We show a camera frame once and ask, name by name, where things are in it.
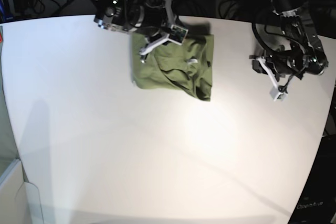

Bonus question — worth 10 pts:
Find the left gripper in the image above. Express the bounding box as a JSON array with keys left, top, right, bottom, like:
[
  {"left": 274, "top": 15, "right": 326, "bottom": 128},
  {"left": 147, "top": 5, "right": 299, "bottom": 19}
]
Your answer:
[{"left": 249, "top": 54, "right": 305, "bottom": 90}]

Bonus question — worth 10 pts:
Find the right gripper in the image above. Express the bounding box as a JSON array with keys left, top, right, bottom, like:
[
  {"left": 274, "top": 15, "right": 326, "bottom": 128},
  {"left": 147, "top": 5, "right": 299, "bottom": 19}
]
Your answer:
[{"left": 139, "top": 0, "right": 175, "bottom": 63}]

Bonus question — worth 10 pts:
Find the green T-shirt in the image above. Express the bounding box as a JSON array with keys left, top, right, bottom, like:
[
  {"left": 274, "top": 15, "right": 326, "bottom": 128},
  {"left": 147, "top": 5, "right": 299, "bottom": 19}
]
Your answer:
[{"left": 132, "top": 34, "right": 214, "bottom": 102}]

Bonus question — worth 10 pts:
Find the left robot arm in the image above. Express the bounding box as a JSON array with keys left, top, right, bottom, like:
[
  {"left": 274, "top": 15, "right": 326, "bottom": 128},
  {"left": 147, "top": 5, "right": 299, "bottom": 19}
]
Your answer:
[{"left": 251, "top": 0, "right": 329, "bottom": 94}]

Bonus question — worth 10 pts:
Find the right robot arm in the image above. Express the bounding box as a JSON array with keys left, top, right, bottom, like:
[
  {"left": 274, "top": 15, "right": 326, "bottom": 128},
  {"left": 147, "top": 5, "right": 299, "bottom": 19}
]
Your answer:
[{"left": 92, "top": 0, "right": 184, "bottom": 62}]

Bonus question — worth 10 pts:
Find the white label tag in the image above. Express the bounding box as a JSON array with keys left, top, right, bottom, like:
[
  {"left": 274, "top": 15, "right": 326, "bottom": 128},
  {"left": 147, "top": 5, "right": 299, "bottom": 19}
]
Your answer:
[{"left": 186, "top": 58, "right": 198, "bottom": 65}]

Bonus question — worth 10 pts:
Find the black OpenArm case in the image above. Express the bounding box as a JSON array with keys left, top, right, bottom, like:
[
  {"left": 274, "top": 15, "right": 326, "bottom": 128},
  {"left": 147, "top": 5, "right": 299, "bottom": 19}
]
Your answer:
[{"left": 288, "top": 135, "right": 335, "bottom": 223}]

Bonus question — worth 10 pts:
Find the white cardboard box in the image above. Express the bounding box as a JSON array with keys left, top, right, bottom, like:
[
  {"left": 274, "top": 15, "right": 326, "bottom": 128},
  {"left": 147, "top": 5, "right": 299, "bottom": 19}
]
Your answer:
[{"left": 1, "top": 159, "right": 44, "bottom": 223}]

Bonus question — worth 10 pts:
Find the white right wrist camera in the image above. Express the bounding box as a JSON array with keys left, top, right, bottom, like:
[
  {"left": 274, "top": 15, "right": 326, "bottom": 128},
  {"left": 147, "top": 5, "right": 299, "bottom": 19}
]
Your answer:
[{"left": 168, "top": 25, "right": 188, "bottom": 45}]

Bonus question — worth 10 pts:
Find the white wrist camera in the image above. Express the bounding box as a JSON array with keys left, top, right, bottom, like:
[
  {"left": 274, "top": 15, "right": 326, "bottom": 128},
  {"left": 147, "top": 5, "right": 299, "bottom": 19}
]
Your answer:
[
  {"left": 168, "top": 25, "right": 188, "bottom": 45},
  {"left": 270, "top": 87, "right": 287, "bottom": 101}
]

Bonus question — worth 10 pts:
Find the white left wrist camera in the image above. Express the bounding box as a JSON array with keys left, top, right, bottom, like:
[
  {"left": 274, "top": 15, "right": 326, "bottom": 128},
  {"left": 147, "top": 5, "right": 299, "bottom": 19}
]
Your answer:
[{"left": 270, "top": 87, "right": 287, "bottom": 101}]

